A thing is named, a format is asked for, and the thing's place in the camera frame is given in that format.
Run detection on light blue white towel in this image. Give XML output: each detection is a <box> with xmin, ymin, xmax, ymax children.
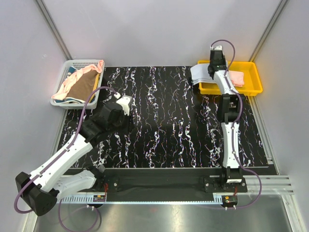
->
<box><xmin>190</xmin><ymin>63</ymin><xmax>215</xmax><ymax>85</ymax></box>

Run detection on pink rabbit towel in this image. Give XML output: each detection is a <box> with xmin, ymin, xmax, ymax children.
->
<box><xmin>229</xmin><ymin>71</ymin><xmax>244</xmax><ymax>87</ymax></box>

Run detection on brown towel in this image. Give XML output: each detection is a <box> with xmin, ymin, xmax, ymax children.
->
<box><xmin>65</xmin><ymin>71</ymin><xmax>100</xmax><ymax>103</ymax></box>

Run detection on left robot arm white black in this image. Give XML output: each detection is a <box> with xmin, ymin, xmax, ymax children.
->
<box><xmin>14</xmin><ymin>95</ymin><xmax>133</xmax><ymax>216</ymax></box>

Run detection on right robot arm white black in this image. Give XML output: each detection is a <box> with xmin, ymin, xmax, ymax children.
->
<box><xmin>208</xmin><ymin>46</ymin><xmax>243</xmax><ymax>192</ymax></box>

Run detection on yellow plastic tray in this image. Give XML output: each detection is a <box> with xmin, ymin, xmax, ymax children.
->
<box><xmin>198</xmin><ymin>61</ymin><xmax>263</xmax><ymax>96</ymax></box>

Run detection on pale pink towel in basket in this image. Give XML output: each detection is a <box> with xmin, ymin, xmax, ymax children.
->
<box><xmin>51</xmin><ymin>60</ymin><xmax>104</xmax><ymax>100</ymax></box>

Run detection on black marble pattern mat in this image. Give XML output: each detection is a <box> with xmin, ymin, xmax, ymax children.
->
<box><xmin>52</xmin><ymin>66</ymin><xmax>270</xmax><ymax>169</ymax></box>

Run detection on left small connector board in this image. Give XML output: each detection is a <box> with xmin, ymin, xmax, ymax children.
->
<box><xmin>93</xmin><ymin>194</ymin><xmax>106</xmax><ymax>202</ymax></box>

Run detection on small connector board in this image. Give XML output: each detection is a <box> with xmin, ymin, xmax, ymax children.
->
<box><xmin>93</xmin><ymin>194</ymin><xmax>106</xmax><ymax>202</ymax></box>
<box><xmin>223</xmin><ymin>195</ymin><xmax>238</xmax><ymax>207</ymax></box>

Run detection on right small connector board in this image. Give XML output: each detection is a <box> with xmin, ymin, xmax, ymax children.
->
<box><xmin>223</xmin><ymin>195</ymin><xmax>238</xmax><ymax>207</ymax></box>

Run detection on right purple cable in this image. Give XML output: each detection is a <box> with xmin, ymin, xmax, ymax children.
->
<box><xmin>210</xmin><ymin>40</ymin><xmax>263</xmax><ymax>209</ymax></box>

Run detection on purple cable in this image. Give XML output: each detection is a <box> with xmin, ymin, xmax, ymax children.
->
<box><xmin>14</xmin><ymin>86</ymin><xmax>121</xmax><ymax>230</ymax></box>
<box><xmin>210</xmin><ymin>40</ymin><xmax>263</xmax><ymax>209</ymax></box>

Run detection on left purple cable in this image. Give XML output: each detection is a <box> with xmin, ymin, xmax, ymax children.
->
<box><xmin>14</xmin><ymin>86</ymin><xmax>121</xmax><ymax>230</ymax></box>

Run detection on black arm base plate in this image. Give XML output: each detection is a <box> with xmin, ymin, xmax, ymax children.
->
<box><xmin>101</xmin><ymin>168</ymin><xmax>248</xmax><ymax>193</ymax></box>

